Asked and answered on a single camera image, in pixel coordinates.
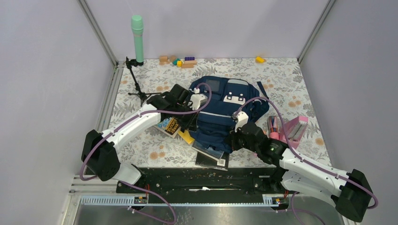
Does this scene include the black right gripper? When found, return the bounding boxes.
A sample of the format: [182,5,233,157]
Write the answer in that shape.
[224,123,260,153]

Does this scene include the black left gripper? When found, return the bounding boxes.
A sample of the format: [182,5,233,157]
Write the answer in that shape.
[174,103,201,132]

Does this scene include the navy blue student backpack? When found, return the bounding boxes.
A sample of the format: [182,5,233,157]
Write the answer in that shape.
[189,76,268,153]

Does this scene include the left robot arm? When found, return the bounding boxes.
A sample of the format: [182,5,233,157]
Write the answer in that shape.
[80,84,208,193]

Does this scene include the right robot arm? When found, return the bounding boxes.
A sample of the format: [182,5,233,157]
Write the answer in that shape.
[225,122,373,223]

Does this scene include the yellow book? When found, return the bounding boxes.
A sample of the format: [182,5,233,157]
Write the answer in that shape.
[178,130,195,145]

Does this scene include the colourful treehouse storey book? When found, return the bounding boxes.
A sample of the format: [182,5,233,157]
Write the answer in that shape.
[154,117,181,138]

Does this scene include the dark blue hardcover book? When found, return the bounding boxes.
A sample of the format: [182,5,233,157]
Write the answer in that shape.
[192,141,226,162]

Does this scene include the black notebook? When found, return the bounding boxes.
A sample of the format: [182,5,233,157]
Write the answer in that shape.
[195,152,230,171]

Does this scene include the black tripod stand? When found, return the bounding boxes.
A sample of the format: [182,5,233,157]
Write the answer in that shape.
[125,56,160,106]

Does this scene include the long wooden block front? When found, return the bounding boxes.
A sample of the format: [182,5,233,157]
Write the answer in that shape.
[181,63,195,68]

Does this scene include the long wooden block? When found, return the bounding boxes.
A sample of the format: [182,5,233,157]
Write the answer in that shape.
[184,60,197,65]
[181,63,195,68]

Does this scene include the long wooden block rear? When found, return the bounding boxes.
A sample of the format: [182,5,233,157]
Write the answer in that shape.
[184,60,197,65]

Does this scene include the teal toy block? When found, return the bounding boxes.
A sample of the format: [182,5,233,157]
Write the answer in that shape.
[172,58,181,66]

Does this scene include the pink box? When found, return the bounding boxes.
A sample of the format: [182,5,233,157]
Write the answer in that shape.
[279,116,308,150]

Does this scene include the light wooden cube block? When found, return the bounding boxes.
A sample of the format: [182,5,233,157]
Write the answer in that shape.
[159,55,168,62]

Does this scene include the yellow block far right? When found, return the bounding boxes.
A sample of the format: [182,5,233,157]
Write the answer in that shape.
[255,56,266,63]

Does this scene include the green microphone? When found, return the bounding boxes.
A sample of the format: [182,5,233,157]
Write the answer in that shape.
[131,15,144,66]

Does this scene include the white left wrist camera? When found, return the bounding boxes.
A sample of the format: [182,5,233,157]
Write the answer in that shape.
[190,88,208,110]

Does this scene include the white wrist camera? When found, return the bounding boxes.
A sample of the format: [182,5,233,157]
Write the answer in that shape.
[190,88,208,110]
[232,111,249,132]

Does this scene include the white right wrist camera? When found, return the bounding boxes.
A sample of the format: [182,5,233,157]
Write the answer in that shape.
[232,111,249,132]

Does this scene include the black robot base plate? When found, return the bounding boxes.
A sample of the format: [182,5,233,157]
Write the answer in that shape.
[135,168,293,198]

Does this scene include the slotted metal cable rail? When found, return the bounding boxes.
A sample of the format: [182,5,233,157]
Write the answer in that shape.
[80,193,288,207]

